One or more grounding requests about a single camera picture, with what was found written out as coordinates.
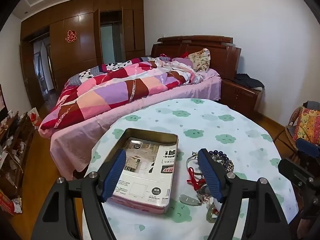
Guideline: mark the floral pillow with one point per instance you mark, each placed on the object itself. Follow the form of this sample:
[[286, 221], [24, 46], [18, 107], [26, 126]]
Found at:
[[200, 60]]

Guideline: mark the purple pillow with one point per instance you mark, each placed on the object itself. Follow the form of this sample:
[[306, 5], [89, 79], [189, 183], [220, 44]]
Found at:
[[183, 61]]

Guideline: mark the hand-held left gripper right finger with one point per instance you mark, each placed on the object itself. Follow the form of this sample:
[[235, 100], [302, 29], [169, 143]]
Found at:
[[210, 172]]

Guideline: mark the printed paper packaging sheet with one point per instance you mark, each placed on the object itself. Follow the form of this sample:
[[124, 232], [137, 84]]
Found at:
[[140, 180]]

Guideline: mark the wooden bed frame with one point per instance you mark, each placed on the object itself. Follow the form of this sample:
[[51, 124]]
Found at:
[[220, 55]]

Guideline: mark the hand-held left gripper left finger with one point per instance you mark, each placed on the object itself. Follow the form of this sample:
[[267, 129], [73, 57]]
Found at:
[[115, 170]]

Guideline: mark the red paper decoration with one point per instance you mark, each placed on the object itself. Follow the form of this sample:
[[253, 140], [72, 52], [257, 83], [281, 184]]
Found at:
[[70, 36]]

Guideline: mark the silver oval pendant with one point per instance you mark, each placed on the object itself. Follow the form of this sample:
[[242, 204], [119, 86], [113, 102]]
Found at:
[[190, 200]]

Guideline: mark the wooden nightstand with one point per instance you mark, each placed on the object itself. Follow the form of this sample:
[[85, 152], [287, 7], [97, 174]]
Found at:
[[240, 95]]

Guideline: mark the metal wristwatch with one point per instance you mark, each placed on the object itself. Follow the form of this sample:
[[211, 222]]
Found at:
[[203, 192]]

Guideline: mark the red and white shopping bag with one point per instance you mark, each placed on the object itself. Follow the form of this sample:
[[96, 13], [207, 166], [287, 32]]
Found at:
[[34, 117]]

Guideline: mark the green jade bangle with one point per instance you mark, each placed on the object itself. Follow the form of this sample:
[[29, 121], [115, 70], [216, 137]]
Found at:
[[212, 215]]

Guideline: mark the red cloth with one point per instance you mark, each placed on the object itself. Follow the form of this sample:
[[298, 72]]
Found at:
[[185, 54]]

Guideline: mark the wicker chair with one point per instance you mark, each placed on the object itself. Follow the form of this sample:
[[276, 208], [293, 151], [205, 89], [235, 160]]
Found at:
[[288, 130]]

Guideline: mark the dark garment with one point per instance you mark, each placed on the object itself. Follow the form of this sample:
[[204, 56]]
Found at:
[[250, 81]]

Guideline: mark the wooden television cabinet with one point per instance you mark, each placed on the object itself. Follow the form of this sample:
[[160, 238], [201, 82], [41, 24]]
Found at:
[[22, 135]]

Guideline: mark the rectangular metal tin box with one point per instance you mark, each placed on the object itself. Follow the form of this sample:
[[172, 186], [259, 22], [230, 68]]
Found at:
[[150, 135]]

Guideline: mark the brown wooden wardrobe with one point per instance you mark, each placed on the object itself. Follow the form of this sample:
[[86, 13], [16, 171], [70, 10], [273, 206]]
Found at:
[[75, 55]]

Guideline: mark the colourful patterned cushion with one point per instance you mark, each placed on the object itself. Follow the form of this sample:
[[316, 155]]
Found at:
[[310, 122]]

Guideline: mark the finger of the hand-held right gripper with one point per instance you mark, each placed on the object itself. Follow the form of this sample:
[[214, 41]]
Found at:
[[310, 147], [295, 172]]

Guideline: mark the silver bangle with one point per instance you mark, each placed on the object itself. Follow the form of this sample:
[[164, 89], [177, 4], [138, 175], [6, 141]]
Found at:
[[187, 163]]

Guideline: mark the red cardboard box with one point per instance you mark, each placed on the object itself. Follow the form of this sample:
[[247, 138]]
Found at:
[[6, 202]]

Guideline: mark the patchwork quilt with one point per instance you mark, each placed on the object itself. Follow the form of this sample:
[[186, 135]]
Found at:
[[112, 92]]

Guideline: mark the pink bedsheet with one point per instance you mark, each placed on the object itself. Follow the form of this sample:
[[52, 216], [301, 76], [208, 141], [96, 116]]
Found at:
[[75, 145]]

